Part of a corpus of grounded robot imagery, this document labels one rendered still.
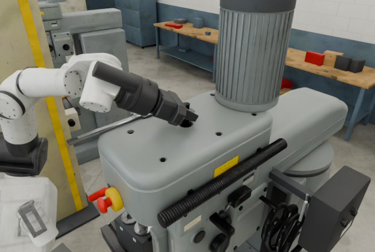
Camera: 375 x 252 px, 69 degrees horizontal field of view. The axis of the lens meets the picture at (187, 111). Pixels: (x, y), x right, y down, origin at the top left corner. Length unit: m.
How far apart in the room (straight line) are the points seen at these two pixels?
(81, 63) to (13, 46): 1.64
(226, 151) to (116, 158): 0.27
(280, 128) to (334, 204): 0.32
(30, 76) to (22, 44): 1.57
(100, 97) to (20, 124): 0.34
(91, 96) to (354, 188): 0.73
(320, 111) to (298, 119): 0.14
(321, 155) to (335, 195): 0.45
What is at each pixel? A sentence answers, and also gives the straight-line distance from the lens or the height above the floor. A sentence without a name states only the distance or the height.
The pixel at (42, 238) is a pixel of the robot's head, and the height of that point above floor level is 1.61.
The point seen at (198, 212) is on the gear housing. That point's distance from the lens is 0.78.
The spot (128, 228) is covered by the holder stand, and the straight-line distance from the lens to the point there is 1.52.
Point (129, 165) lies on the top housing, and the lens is 0.62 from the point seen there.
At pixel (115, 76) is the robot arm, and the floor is 2.07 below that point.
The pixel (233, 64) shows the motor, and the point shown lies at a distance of 0.77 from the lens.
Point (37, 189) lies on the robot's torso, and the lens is 1.02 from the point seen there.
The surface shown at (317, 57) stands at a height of 1.00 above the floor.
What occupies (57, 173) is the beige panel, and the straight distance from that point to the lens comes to 2.81.
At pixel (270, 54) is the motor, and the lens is 0.77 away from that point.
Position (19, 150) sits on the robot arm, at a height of 1.77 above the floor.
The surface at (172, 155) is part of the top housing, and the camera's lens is 0.64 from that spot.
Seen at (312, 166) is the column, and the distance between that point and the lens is 1.22.
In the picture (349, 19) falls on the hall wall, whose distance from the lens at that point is 4.99.
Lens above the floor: 2.28
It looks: 29 degrees down
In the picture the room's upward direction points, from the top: straight up
